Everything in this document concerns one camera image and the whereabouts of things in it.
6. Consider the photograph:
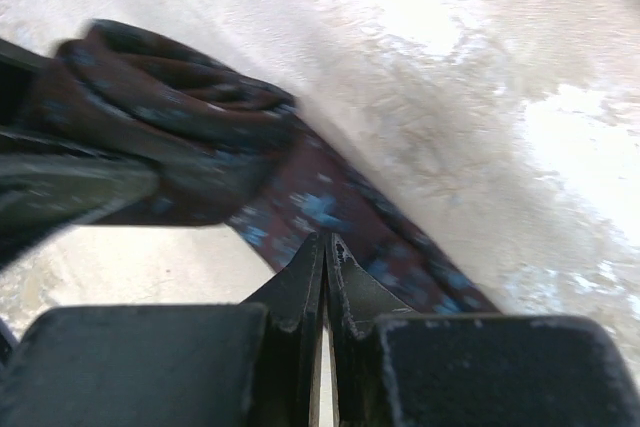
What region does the dark brown patterned tie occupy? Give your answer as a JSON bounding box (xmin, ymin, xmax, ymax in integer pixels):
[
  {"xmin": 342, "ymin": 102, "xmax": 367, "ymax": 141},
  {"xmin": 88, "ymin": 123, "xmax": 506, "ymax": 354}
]
[{"xmin": 13, "ymin": 20, "xmax": 495, "ymax": 314}]

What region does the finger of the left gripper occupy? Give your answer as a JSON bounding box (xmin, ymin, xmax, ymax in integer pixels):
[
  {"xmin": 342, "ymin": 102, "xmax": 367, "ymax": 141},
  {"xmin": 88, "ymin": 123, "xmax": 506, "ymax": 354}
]
[
  {"xmin": 0, "ymin": 39, "xmax": 51, "ymax": 122},
  {"xmin": 1, "ymin": 129, "xmax": 158, "ymax": 267}
]

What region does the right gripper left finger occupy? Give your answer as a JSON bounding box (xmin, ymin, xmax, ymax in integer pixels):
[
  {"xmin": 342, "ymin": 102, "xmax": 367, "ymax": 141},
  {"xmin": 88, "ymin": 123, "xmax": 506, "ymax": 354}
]
[{"xmin": 1, "ymin": 234, "xmax": 324, "ymax": 426}]

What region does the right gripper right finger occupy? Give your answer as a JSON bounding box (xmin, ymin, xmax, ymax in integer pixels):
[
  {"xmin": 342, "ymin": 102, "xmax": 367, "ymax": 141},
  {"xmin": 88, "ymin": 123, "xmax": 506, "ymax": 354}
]
[{"xmin": 325, "ymin": 234, "xmax": 639, "ymax": 426}]

